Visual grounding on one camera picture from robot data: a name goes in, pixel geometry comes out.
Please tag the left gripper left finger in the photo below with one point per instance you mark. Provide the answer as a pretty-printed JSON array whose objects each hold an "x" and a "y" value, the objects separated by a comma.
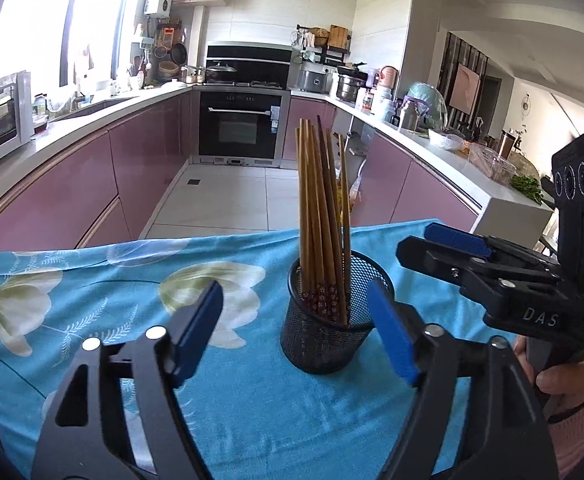
[{"x": 85, "y": 433}]

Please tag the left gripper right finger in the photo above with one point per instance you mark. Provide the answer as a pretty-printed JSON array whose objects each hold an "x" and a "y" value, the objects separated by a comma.
[{"x": 505, "y": 434}]

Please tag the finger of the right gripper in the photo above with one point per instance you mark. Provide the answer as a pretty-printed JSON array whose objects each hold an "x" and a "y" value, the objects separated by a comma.
[
  {"x": 445, "y": 263},
  {"x": 456, "y": 239}
]

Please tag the bamboo chopstick red end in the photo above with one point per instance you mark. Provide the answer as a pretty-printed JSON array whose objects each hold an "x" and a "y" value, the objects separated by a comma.
[
  {"x": 329, "y": 209},
  {"x": 301, "y": 201},
  {"x": 343, "y": 178},
  {"x": 321, "y": 230},
  {"x": 312, "y": 209},
  {"x": 338, "y": 242}
]

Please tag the bamboo chopstick lone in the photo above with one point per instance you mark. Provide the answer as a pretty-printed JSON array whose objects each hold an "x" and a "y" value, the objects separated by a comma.
[{"x": 307, "y": 237}]

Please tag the person's right hand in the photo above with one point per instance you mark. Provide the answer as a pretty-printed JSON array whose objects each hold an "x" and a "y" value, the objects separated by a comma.
[{"x": 561, "y": 380}]

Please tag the black mesh utensil holder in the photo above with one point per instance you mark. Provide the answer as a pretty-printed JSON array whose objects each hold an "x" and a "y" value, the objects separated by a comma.
[{"x": 321, "y": 337}]

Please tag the green food cover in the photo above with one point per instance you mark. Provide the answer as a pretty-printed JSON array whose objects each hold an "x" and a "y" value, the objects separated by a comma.
[{"x": 431, "y": 106}]

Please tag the stainless steel pot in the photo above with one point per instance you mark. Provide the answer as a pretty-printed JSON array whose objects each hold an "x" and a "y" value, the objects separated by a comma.
[{"x": 349, "y": 81}]

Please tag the black built-in oven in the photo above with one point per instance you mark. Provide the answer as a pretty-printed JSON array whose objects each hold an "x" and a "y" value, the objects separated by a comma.
[{"x": 241, "y": 126}]

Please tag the black range hood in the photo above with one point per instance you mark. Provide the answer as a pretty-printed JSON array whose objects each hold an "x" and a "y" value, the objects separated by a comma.
[{"x": 254, "y": 63}]

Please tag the black wok with lid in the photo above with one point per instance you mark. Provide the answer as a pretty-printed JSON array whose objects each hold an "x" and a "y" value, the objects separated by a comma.
[{"x": 220, "y": 73}]

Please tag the white microwave oven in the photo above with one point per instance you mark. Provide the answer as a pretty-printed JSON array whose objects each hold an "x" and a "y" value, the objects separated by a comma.
[{"x": 16, "y": 112}]

